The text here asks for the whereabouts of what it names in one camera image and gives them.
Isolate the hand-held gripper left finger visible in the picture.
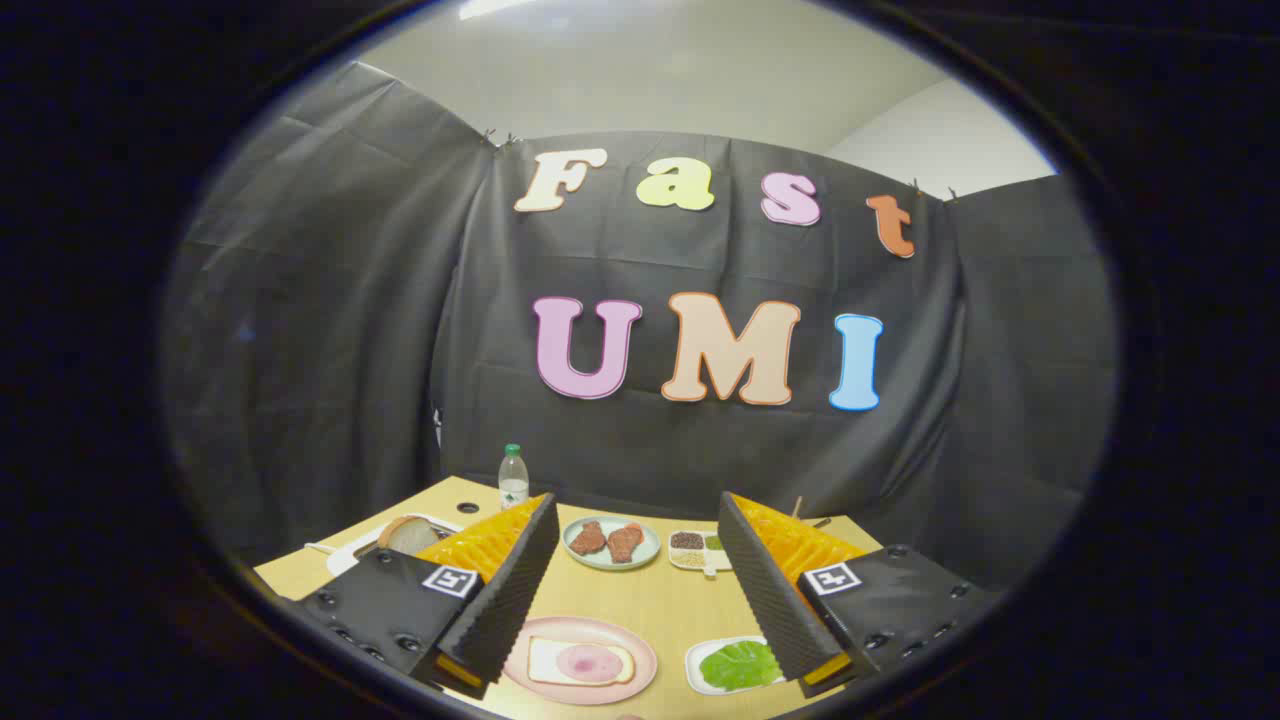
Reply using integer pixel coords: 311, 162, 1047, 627
285, 492, 562, 701

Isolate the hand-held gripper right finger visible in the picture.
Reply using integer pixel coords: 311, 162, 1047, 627
717, 491, 1001, 699

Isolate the green lettuce leaf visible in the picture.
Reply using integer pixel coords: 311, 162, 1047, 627
699, 640, 784, 692

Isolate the brown toast slice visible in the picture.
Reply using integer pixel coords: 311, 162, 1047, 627
378, 516, 441, 556

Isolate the white bread slice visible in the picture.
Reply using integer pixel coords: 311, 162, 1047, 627
527, 637, 636, 687

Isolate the white divided seasoning dish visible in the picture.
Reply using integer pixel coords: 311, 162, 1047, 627
668, 529, 734, 579

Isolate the clear water bottle green cap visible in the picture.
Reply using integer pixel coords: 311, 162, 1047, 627
499, 444, 530, 511

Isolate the pink ham slice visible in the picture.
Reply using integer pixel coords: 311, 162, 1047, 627
556, 643, 623, 684

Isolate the small white plate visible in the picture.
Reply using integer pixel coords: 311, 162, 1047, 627
685, 636, 791, 696

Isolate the light green plate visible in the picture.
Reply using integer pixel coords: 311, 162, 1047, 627
562, 515, 662, 572

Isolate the pink plate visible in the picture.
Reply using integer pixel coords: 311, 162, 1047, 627
503, 616, 659, 706

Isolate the white toaster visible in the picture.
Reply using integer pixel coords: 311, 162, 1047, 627
327, 514, 466, 578

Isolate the black backdrop cloth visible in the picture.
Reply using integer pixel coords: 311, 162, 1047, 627
160, 60, 1119, 591

